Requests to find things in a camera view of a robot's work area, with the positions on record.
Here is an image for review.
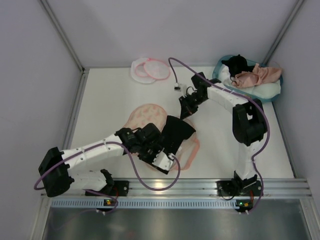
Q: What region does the black garment in basket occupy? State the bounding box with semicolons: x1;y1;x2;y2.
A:
221;54;255;77

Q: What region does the aluminium frame post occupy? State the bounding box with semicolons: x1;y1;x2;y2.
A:
38;0;85;73
262;0;307;65

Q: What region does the white garment in basket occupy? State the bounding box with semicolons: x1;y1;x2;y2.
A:
212;65;283;103

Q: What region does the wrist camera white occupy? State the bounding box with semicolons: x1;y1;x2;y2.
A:
174;83;187;97
152;151;174;171

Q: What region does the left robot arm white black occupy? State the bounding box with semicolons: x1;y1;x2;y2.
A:
38;123;174;198

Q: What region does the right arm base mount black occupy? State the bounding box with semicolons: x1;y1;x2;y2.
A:
216;171;263;201

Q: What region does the grey slotted cable duct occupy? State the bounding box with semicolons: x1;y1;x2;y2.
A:
51;198;252;210

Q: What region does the pink floral mesh laundry bag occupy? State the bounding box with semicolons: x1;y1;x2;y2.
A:
124;103;200;171

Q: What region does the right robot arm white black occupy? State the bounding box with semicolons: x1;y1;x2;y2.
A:
179;72;268;188

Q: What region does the aluminium front rail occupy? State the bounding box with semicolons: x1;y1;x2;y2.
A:
41;177;313;200

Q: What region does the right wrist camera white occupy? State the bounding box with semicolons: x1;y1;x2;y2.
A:
174;83;187;97

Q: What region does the black bra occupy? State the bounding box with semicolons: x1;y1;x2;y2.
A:
160;115;196;155

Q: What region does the right aluminium frame post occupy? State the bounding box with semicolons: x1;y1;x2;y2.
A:
262;0;307;65

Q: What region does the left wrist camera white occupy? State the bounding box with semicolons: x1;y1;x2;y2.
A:
152;151;174;171

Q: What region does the pink garment in basket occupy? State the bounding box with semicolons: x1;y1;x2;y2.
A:
231;63;282;89

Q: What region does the left aluminium frame post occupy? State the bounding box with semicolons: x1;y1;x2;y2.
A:
38;0;85;73

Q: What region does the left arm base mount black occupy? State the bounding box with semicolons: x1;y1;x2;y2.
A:
84;178;130;197

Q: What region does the blue plastic laundry basket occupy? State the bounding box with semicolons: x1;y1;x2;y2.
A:
212;54;283;103

